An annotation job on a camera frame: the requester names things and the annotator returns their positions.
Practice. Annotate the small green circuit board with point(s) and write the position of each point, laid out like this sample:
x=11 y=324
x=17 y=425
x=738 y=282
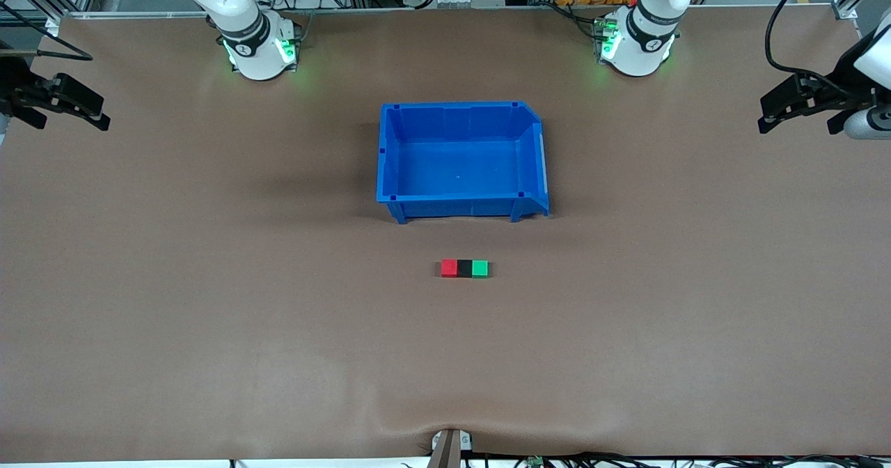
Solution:
x=535 y=462

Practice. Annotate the small black cube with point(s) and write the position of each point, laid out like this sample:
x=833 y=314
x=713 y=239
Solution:
x=464 y=269

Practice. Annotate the brown table mat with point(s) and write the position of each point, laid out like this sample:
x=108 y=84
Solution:
x=278 y=384

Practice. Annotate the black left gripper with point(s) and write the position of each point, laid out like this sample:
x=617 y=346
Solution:
x=833 y=89

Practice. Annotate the small green cube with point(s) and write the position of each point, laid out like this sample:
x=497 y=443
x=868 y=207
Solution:
x=480 y=268

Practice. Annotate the blue plastic storage bin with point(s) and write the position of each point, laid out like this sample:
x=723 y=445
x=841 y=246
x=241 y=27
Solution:
x=452 y=168

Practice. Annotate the white corner bracket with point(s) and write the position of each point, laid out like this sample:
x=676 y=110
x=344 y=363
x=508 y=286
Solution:
x=52 y=28
x=844 y=12

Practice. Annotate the small red cube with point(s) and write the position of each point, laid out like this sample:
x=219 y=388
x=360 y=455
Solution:
x=449 y=269

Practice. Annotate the metal clamp bracket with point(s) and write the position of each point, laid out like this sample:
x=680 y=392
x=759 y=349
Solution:
x=449 y=450

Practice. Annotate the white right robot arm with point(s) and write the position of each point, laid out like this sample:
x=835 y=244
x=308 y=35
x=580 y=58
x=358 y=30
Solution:
x=254 y=50

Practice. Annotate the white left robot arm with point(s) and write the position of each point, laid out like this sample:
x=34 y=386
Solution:
x=640 y=43

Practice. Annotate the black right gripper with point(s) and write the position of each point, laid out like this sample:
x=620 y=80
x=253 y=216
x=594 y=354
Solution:
x=15 y=85

